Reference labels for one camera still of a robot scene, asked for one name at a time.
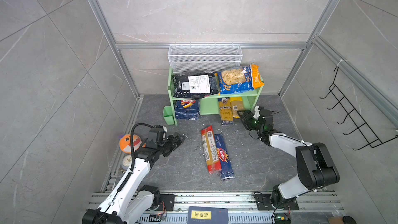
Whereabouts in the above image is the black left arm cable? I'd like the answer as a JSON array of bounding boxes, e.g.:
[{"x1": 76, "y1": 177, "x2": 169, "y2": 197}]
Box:
[{"x1": 130, "y1": 122, "x2": 154, "y2": 172}]

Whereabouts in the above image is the metal base rail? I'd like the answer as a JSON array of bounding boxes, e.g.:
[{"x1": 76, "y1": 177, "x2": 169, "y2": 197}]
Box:
[{"x1": 88, "y1": 191, "x2": 345, "y2": 224}]

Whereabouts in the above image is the white wire mesh basket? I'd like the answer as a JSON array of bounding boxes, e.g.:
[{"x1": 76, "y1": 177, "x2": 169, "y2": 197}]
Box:
[{"x1": 167, "y1": 44, "x2": 243, "y2": 73}]

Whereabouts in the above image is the green wooden shelf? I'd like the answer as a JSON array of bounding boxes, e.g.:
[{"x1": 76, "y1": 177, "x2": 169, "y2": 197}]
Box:
[{"x1": 163, "y1": 67, "x2": 263, "y2": 125}]

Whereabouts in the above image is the red spaghetti packet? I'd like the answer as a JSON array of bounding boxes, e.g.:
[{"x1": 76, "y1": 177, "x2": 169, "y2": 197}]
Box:
[{"x1": 201, "y1": 125, "x2": 221, "y2": 174}]

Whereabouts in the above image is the orange shark plush toy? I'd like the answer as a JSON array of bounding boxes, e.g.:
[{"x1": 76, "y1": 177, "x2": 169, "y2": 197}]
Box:
[{"x1": 119, "y1": 134, "x2": 144, "y2": 154}]

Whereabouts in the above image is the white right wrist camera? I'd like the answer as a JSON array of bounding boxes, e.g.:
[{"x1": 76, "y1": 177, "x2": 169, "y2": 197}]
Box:
[{"x1": 254, "y1": 106, "x2": 261, "y2": 119}]

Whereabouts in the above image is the black pasta bag white label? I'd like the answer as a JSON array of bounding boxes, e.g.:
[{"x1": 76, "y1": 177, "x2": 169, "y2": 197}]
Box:
[{"x1": 172, "y1": 71, "x2": 219, "y2": 99}]

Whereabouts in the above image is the blue spaghetti packet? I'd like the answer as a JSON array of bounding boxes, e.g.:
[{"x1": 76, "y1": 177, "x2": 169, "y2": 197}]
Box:
[{"x1": 215, "y1": 134, "x2": 235, "y2": 181}]

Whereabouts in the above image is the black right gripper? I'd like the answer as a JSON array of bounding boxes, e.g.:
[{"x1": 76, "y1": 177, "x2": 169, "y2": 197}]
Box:
[{"x1": 237, "y1": 110, "x2": 264, "y2": 133}]

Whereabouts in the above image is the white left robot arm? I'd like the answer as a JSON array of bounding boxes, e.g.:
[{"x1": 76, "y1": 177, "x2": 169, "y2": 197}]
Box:
[{"x1": 81, "y1": 123, "x2": 186, "y2": 224}]

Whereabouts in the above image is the blue Barilla pasta box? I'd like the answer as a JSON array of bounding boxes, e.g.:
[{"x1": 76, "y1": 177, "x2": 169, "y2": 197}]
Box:
[{"x1": 175, "y1": 99, "x2": 200, "y2": 120}]

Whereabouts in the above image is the yellow spaghetti packet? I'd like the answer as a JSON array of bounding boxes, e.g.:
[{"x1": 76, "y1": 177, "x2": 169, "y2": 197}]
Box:
[{"x1": 230, "y1": 97, "x2": 245, "y2": 118}]

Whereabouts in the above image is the Ankara spaghetti packet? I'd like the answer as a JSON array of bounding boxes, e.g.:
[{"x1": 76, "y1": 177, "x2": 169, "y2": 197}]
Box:
[{"x1": 218, "y1": 97, "x2": 233, "y2": 125}]

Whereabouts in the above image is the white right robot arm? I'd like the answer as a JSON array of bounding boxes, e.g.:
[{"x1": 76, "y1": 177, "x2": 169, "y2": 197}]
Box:
[{"x1": 237, "y1": 107, "x2": 340, "y2": 209}]

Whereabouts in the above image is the black wire hook rack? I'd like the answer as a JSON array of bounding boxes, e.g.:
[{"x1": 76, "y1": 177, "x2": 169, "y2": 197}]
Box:
[{"x1": 320, "y1": 66, "x2": 398, "y2": 151}]

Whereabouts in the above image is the blue book yellow label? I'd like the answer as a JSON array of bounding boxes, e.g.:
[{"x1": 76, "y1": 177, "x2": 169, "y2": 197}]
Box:
[{"x1": 187, "y1": 206, "x2": 229, "y2": 224}]

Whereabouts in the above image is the blue orange shell pasta bag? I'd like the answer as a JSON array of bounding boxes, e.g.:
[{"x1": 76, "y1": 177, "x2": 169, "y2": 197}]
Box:
[{"x1": 218, "y1": 64, "x2": 264, "y2": 94}]

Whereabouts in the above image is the small round alarm clock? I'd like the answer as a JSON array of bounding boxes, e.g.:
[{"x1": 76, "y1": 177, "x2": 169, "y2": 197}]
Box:
[{"x1": 121, "y1": 154, "x2": 132, "y2": 171}]

